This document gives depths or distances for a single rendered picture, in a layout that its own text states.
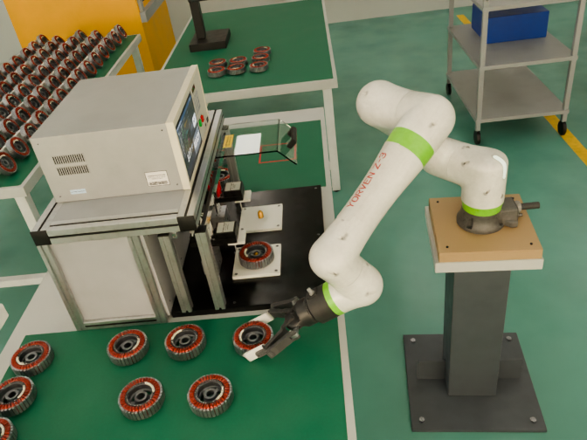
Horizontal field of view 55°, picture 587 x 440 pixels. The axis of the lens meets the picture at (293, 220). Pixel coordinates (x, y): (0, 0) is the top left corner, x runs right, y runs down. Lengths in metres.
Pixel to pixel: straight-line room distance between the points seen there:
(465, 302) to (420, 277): 0.89
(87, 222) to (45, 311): 0.47
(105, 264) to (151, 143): 0.37
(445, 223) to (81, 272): 1.13
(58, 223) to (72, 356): 0.39
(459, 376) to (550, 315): 0.65
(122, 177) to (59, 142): 0.18
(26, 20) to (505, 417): 4.73
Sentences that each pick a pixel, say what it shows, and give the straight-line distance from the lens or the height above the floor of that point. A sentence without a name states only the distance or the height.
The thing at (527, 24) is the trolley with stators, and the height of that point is 0.65.
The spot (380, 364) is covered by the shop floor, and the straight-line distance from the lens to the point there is 2.49.
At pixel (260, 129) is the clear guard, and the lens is 1.97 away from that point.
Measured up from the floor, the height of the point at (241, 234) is 0.88.
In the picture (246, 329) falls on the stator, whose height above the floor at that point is 0.78.
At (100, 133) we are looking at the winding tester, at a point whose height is 1.31.
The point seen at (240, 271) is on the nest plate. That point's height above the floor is 0.78.
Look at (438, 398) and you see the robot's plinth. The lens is 2.37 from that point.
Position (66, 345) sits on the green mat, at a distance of 1.81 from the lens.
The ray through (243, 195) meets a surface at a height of 0.89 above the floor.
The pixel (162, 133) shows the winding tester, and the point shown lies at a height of 1.29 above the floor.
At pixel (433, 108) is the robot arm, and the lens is 1.41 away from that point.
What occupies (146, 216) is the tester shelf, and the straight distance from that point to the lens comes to 1.53.
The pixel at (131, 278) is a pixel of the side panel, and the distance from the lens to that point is 1.66.
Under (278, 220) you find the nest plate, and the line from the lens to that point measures 1.98.
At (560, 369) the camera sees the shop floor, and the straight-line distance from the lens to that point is 2.57.
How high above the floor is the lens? 1.89
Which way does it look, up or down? 34 degrees down
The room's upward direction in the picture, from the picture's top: 9 degrees counter-clockwise
